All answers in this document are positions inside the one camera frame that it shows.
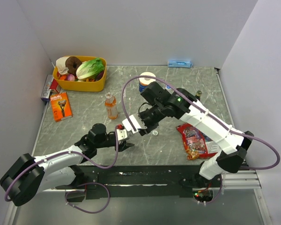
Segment orange razor box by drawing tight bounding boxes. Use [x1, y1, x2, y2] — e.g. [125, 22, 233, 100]
[50, 92, 73, 122]

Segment purple toy onion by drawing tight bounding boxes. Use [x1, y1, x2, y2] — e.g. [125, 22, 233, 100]
[66, 74, 75, 81]

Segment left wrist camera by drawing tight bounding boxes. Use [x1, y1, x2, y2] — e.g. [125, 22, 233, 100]
[116, 124, 129, 142]

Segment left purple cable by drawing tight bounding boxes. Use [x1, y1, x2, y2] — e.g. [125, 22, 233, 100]
[4, 126, 120, 214]

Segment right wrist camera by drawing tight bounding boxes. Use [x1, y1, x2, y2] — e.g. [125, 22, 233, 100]
[122, 114, 147, 134]

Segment yellow plastic bin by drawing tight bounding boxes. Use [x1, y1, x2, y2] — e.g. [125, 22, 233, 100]
[53, 56, 107, 92]

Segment blue tissue pack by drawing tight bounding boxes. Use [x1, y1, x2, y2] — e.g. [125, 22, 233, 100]
[167, 60, 193, 68]

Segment beige plush toy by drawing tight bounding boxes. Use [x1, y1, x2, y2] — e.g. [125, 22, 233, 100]
[56, 56, 69, 75]

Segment purple cable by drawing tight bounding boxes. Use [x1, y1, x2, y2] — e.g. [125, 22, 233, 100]
[4, 126, 120, 214]
[121, 75, 281, 204]

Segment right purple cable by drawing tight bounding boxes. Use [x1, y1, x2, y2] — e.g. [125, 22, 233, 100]
[121, 75, 281, 204]

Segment purple white box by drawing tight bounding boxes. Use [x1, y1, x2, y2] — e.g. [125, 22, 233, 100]
[41, 75, 53, 102]

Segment brown plush donut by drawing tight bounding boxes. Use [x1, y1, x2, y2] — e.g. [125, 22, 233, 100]
[65, 56, 82, 75]

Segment black base frame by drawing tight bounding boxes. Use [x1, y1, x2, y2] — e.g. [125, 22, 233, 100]
[57, 165, 221, 200]

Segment green glass bottle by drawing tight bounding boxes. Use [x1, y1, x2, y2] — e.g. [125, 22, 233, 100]
[195, 90, 202, 101]

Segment toy lettuce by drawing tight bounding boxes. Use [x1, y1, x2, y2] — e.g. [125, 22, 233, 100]
[76, 58, 105, 80]

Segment red snack bag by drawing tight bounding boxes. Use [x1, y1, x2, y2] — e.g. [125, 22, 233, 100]
[176, 123, 221, 160]

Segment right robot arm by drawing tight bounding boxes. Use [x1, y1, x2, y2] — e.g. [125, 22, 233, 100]
[140, 82, 252, 187]

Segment orange drink bottle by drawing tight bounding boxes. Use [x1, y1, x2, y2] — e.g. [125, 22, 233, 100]
[105, 92, 118, 120]

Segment toilet paper roll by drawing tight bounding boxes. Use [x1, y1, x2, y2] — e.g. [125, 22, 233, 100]
[139, 72, 156, 92]

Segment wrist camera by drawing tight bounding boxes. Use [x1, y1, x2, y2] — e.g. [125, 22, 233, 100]
[116, 124, 129, 142]
[122, 114, 147, 134]

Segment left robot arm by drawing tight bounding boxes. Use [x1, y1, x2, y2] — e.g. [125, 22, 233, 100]
[0, 123, 133, 206]

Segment red small box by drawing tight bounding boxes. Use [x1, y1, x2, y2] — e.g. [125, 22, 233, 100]
[49, 79, 61, 94]

